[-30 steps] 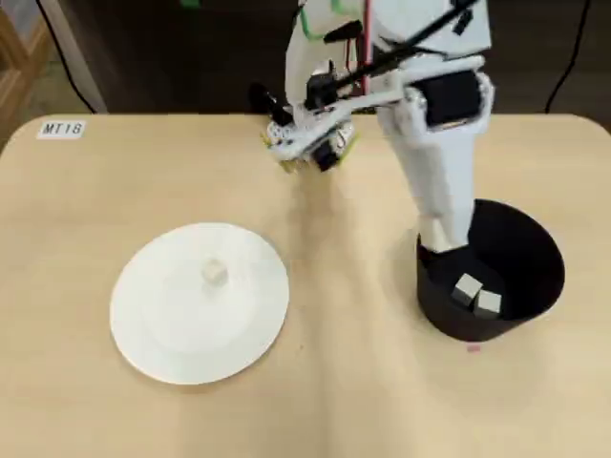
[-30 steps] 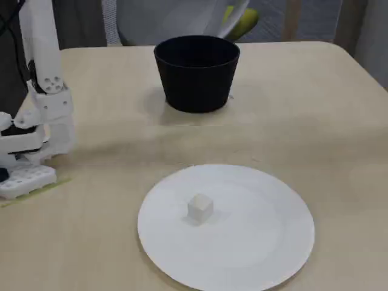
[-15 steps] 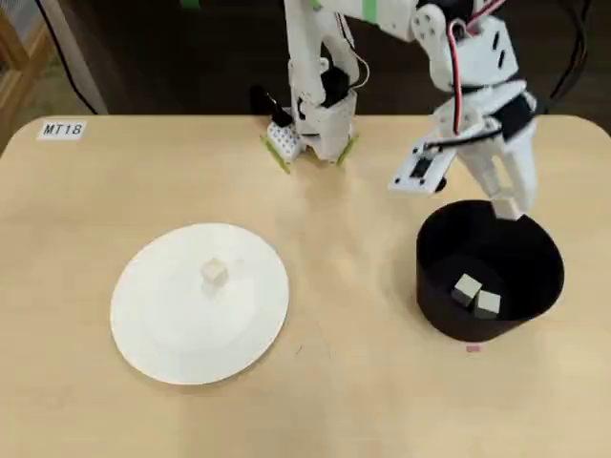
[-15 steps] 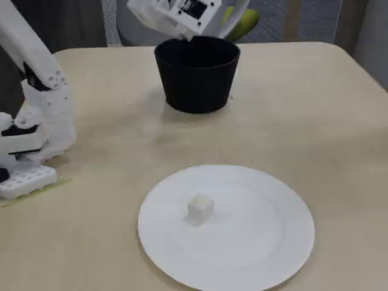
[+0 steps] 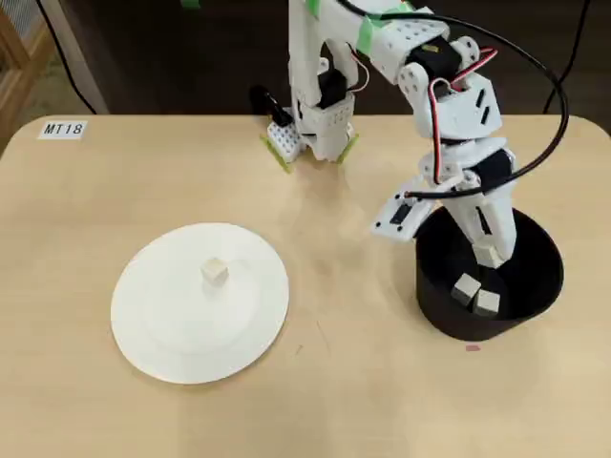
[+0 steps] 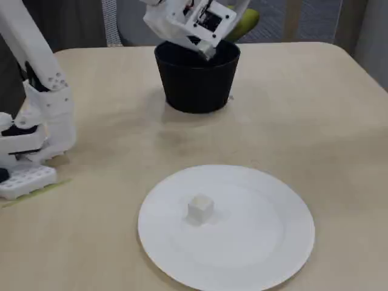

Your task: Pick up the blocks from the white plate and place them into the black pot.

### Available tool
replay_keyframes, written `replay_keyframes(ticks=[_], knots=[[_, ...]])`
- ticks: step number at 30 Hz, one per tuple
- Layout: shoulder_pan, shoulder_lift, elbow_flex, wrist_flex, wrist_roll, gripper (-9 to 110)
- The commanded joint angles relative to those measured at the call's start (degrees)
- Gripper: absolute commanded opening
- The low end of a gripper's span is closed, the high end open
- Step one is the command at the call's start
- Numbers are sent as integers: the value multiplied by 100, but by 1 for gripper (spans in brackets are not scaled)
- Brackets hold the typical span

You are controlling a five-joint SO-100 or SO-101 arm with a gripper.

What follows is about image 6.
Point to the white round plate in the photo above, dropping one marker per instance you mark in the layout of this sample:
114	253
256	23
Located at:
227	257

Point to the green tape strip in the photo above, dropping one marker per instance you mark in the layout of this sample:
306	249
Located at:
54	185

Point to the black pot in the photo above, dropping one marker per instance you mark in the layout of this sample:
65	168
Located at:
197	88

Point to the wooden post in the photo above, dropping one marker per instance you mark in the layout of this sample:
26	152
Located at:
293	21

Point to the yellow green rounded object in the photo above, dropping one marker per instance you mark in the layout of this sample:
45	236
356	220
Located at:
247	24

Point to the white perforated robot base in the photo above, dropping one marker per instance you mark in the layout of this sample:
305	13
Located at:
27	182

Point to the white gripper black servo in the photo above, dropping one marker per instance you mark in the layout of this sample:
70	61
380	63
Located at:
202	46

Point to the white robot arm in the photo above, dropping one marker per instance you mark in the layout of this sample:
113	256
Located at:
27	60

